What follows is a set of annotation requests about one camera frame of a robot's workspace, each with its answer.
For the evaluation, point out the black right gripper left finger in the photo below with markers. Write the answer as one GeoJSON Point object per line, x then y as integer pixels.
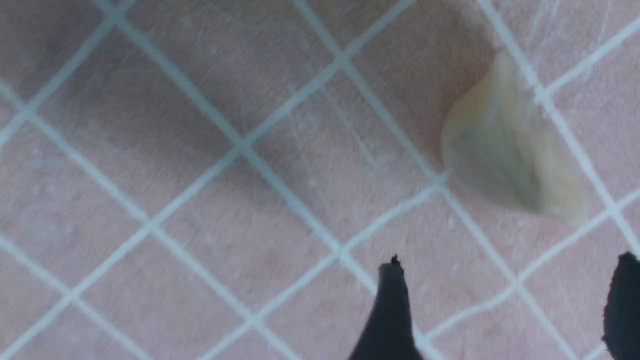
{"type": "Point", "coordinates": [388, 332]}

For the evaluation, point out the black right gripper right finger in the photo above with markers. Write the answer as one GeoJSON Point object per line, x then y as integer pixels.
{"type": "Point", "coordinates": [621, 314]}

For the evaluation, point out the pink checkered tablecloth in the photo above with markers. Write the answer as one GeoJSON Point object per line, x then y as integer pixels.
{"type": "Point", "coordinates": [220, 179]}

